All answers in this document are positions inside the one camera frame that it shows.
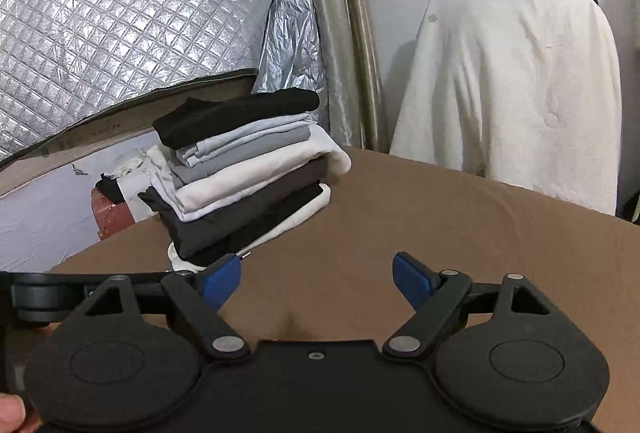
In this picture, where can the white crumpled cloth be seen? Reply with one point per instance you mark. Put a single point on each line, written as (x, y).
(127, 165)

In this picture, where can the person's left hand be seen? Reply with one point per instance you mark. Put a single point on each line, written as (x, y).
(10, 413)

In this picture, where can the small black cloth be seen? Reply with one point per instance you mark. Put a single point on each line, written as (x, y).
(110, 188)

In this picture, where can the beige curtain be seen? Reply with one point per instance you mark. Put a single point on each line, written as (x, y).
(330, 13)

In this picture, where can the quilted silver insulation panel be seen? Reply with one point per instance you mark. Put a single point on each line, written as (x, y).
(125, 13)

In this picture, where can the black t-shirt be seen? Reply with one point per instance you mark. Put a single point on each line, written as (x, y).
(235, 113)

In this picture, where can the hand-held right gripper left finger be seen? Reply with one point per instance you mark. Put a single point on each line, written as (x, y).
(220, 283)

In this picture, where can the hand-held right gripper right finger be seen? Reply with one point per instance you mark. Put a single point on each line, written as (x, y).
(412, 280)

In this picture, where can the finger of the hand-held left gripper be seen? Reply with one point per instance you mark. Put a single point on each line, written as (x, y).
(150, 275)

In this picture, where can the white blanket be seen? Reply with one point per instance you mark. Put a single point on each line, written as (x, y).
(500, 88)

